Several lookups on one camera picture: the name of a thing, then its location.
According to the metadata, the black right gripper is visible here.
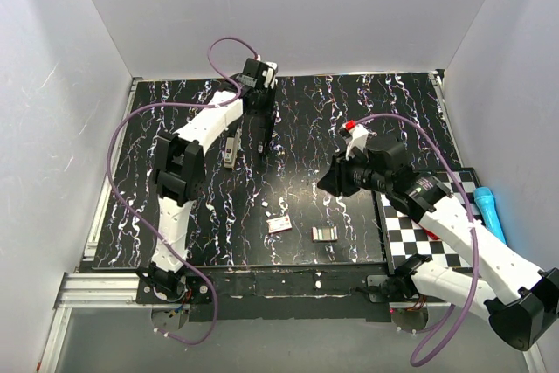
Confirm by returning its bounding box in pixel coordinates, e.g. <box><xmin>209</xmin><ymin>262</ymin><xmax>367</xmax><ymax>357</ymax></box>
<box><xmin>315</xmin><ymin>146</ymin><xmax>390</xmax><ymax>197</ymax></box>

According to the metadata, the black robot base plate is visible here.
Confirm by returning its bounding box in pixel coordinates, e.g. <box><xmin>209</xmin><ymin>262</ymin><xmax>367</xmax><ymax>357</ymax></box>
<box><xmin>135</xmin><ymin>264</ymin><xmax>446</xmax><ymax>324</ymax></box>

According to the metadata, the red yellow toy vehicle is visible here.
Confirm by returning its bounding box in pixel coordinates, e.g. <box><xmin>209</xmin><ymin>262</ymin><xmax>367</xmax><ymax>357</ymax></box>
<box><xmin>422</xmin><ymin>228</ymin><xmax>441</xmax><ymax>241</ymax></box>

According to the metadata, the staple box tray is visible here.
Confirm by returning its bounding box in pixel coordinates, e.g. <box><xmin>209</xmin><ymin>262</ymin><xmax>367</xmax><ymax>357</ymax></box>
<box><xmin>312</xmin><ymin>226</ymin><xmax>338</xmax><ymax>242</ymax></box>

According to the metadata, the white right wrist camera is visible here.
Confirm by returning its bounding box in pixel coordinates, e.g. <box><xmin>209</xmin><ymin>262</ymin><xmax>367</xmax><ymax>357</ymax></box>
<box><xmin>339</xmin><ymin>120</ymin><xmax>370</xmax><ymax>161</ymax></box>

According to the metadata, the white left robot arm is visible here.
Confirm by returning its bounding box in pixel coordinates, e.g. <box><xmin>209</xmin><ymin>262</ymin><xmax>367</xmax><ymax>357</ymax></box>
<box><xmin>138</xmin><ymin>58</ymin><xmax>278</xmax><ymax>303</ymax></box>

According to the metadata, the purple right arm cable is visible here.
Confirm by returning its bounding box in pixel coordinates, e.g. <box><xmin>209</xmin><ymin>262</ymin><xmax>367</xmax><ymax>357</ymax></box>
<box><xmin>344</xmin><ymin>113</ymin><xmax>484</xmax><ymax>368</ymax></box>

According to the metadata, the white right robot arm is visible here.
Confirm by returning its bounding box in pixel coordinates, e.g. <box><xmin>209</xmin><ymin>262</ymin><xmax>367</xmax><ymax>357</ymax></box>
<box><xmin>318</xmin><ymin>127</ymin><xmax>558</xmax><ymax>351</ymax></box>

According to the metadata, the aluminium frame rail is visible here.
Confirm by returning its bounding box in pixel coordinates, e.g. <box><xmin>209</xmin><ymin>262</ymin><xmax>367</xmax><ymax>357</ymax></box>
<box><xmin>34</xmin><ymin>77</ymin><xmax>142</xmax><ymax>372</ymax></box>

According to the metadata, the black white checkerboard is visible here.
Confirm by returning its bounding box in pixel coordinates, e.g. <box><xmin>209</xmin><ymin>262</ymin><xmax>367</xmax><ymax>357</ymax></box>
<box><xmin>375</xmin><ymin>168</ymin><xmax>484</xmax><ymax>274</ymax></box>

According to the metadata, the white red staple box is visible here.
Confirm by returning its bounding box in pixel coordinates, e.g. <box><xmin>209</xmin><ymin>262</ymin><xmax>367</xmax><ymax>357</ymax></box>
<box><xmin>266</xmin><ymin>216</ymin><xmax>292</xmax><ymax>234</ymax></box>

